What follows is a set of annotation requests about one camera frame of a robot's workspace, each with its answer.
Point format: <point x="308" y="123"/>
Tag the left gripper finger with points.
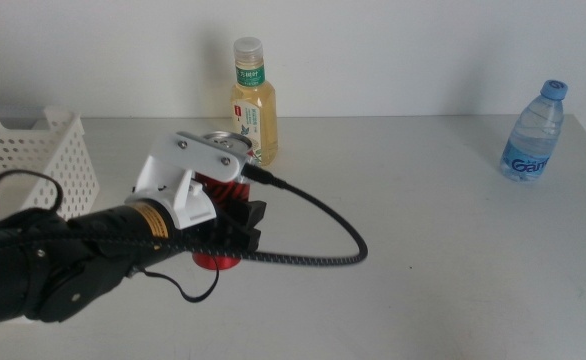
<point x="254" y="220"/>

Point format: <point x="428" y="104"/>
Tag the red cola can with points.
<point x="228" y="190"/>

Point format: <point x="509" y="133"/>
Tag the yellow tea bottle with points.
<point x="260" y="110"/>

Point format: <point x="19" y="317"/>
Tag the clear water bottle blue cap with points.
<point x="530" y="140"/>

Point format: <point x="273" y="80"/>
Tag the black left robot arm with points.
<point x="13" y="280"/>

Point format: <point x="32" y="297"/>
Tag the white perforated plastic basket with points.
<point x="70" y="150"/>

